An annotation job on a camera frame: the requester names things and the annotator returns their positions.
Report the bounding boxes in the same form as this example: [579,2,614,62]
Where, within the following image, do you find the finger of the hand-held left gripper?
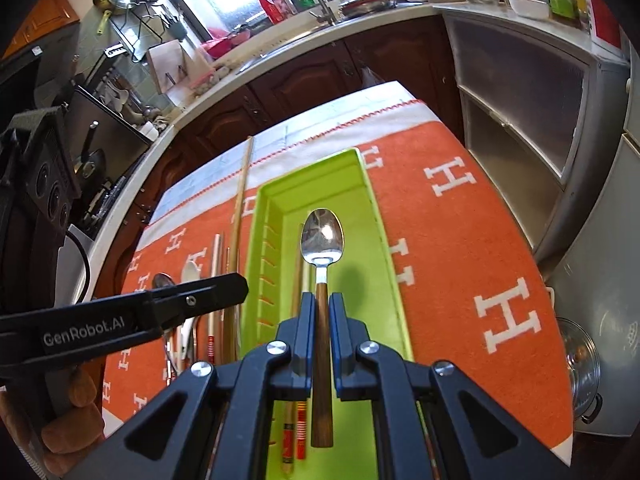
[149,272,250,333]

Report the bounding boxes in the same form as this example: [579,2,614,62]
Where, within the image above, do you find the red bottle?
[255,0,287,23]

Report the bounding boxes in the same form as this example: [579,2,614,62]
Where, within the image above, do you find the short metal spoon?
[151,272,181,383]

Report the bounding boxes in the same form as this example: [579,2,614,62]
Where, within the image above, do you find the white ceramic spoon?
[179,260,202,361]

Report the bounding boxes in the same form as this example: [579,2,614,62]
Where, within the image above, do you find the green plastic utensil tray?
[239,147,416,480]

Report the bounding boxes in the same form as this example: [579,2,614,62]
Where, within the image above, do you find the wooden handled metal spoon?
[300,208,346,448]

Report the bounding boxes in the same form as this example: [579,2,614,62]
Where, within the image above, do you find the red patterned chopstick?
[294,224,308,461]
[281,400,296,476]

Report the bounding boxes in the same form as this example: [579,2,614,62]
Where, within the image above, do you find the clear plastic bag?
[360,65,387,92]

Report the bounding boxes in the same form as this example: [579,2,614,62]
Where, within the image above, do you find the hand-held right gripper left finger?
[100,292,318,480]

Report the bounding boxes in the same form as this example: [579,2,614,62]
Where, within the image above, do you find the dark wooden base cabinets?
[115,12,466,311]

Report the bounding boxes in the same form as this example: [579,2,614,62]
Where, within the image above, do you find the steel countertop box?
[64,85,154,162]

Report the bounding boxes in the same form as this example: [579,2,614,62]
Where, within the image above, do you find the pink basin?
[204,25,252,59]

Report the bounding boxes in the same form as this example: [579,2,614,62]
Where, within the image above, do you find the person's left hand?
[41,367,107,480]

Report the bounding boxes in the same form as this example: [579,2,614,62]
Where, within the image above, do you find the light wooden chopstick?
[230,135,256,361]

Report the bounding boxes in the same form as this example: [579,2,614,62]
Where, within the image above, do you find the orange wooden wall cabinet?
[4,0,81,57]

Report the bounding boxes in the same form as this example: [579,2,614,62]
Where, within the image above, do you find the orange letter print blanket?
[100,102,573,466]

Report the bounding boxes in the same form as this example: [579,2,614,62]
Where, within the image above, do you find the white shelf cabinet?
[442,10,632,263]

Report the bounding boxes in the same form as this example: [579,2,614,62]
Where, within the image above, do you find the pan in sink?
[339,0,397,17]

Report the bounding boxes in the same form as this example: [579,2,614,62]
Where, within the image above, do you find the black range hood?
[0,54,43,128]

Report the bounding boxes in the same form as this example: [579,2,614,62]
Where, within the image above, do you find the steel steamer pot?
[555,316,604,425]

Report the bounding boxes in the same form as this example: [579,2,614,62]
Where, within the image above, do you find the light cutting board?
[146,39,212,97]

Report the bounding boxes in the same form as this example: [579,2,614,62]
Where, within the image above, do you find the black wire rack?
[107,2,190,63]

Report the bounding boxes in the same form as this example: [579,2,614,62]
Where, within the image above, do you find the red label container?
[590,0,624,52]

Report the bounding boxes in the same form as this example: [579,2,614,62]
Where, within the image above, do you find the gold pot green handle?
[92,0,133,36]

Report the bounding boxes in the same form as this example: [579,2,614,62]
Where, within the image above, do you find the white bowl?
[506,0,551,21]

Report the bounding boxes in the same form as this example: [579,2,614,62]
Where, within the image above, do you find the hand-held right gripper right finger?
[329,292,572,480]

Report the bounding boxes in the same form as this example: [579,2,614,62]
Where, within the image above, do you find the steel sink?
[240,22,361,72]

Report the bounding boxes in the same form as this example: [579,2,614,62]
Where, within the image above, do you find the white patterned tablecloth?
[150,80,421,226]

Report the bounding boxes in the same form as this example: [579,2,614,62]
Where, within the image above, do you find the black cable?
[65,230,93,303]

